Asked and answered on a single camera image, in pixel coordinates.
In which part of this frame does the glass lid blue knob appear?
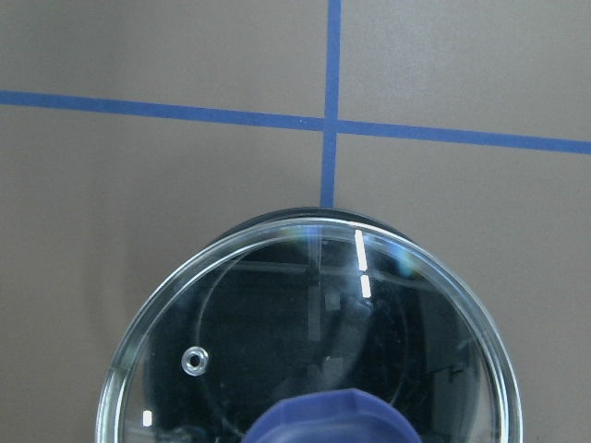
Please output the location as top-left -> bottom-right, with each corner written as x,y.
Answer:
95,218 -> 524,442

